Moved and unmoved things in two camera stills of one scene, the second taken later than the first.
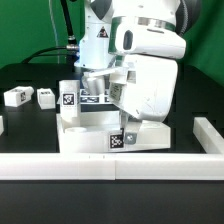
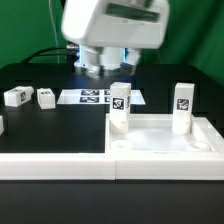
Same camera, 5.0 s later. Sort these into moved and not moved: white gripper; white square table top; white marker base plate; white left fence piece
Moved: white gripper; white square table top
Not moved: white left fence piece; white marker base plate
